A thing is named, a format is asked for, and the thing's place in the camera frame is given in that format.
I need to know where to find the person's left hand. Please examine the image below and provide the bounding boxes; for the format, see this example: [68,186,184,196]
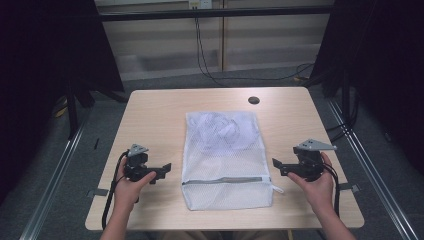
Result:
[112,156,158,214]

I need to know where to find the white mesh laundry bag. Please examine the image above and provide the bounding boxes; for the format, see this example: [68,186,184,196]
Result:
[180,110,285,212]

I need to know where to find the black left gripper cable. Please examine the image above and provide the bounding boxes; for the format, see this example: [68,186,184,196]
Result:
[100,150,130,231]

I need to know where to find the black curtain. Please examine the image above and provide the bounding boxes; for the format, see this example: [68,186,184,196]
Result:
[308,0,424,176]
[0,0,126,205]

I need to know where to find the white crumpled garment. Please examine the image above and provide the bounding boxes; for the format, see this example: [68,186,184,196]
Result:
[190,112,262,152]

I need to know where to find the white wall outlet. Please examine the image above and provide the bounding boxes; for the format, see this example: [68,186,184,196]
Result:
[187,0,214,10]

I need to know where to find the person's right hand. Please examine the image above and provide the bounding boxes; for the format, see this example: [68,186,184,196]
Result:
[287,151,336,215]

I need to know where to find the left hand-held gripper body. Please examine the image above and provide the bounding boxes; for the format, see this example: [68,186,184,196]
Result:
[123,143,158,184]

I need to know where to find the metal floor rail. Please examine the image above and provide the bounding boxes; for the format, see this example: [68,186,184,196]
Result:
[325,97,419,240]
[19,114,88,240]

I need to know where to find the black horizontal metal bar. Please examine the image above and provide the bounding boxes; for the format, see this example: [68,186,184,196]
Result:
[98,5,335,23]

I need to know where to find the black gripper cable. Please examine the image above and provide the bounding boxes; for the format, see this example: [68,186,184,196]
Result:
[100,150,130,231]
[321,162,342,218]

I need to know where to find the black floor cables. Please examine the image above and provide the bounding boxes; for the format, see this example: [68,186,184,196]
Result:
[324,93,360,144]

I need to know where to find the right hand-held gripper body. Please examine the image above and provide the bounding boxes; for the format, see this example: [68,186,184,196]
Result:
[286,138,338,183]

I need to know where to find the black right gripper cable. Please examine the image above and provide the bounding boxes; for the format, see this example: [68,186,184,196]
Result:
[321,162,342,218]

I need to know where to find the gray tape strip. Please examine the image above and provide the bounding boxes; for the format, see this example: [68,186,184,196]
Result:
[336,182,361,194]
[86,188,110,199]

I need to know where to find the yellow floor object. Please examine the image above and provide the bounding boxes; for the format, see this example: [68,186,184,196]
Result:
[52,95,70,118]

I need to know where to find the black hanging wall cable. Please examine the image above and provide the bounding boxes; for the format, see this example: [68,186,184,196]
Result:
[193,16,316,89]

